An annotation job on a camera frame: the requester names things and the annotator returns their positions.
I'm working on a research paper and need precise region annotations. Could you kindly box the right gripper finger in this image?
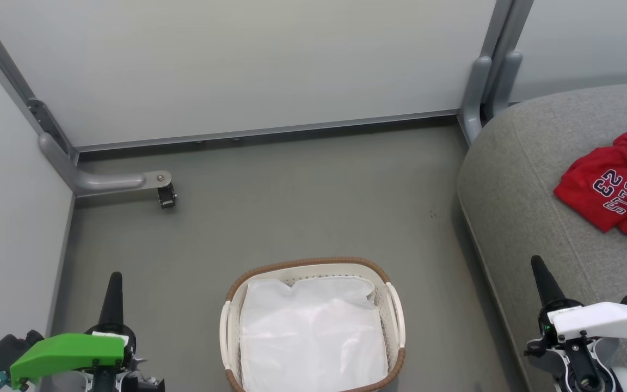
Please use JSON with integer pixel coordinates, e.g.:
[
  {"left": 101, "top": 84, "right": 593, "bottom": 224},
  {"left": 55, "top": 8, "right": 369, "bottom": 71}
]
[{"left": 530, "top": 255, "right": 567, "bottom": 311}]

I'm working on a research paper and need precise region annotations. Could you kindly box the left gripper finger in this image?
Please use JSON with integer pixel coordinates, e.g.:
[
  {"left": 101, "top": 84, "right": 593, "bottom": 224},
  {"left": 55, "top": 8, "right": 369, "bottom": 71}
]
[{"left": 99, "top": 272, "right": 125, "bottom": 327}]

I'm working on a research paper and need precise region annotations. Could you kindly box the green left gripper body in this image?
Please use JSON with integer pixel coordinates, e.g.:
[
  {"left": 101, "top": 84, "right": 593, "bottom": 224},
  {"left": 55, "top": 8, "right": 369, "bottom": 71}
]
[{"left": 10, "top": 333, "right": 137, "bottom": 390}]

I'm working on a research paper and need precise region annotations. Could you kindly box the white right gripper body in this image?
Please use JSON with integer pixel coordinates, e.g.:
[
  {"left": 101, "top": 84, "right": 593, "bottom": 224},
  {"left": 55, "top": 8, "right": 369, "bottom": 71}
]
[{"left": 526, "top": 302, "right": 627, "bottom": 358}]

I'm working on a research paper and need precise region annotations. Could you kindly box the red and white jersey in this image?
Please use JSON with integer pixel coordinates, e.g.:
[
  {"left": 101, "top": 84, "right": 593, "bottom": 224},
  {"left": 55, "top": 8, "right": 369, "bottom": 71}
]
[{"left": 554, "top": 93, "right": 627, "bottom": 236}]

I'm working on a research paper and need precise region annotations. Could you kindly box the grey fabric sofa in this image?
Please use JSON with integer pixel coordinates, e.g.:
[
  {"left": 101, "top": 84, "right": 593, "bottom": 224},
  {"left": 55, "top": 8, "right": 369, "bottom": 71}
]
[{"left": 457, "top": 82, "right": 627, "bottom": 392}]

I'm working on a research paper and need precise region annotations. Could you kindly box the white laundry basket brown rim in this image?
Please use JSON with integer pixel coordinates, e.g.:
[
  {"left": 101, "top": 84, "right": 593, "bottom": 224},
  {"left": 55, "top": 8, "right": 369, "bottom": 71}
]
[{"left": 219, "top": 257, "right": 406, "bottom": 392}]

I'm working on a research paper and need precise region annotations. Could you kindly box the black caster wheel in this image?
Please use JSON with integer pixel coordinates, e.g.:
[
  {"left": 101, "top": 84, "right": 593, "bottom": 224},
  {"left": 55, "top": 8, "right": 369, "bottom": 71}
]
[{"left": 157, "top": 184, "right": 177, "bottom": 209}]

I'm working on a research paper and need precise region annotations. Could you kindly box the grey partition foot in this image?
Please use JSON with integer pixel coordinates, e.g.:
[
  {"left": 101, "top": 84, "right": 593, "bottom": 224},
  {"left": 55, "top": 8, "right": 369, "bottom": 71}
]
[{"left": 39, "top": 132, "right": 173, "bottom": 198}]

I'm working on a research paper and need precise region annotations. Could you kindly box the white cloth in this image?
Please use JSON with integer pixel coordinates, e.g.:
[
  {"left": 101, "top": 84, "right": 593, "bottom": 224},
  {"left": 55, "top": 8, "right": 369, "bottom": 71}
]
[{"left": 239, "top": 276, "right": 390, "bottom": 392}]

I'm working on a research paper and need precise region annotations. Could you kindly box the grey double partition post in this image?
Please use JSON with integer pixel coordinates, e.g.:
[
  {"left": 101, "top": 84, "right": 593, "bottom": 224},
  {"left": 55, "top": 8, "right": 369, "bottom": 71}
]
[{"left": 458, "top": 0, "right": 534, "bottom": 146}]

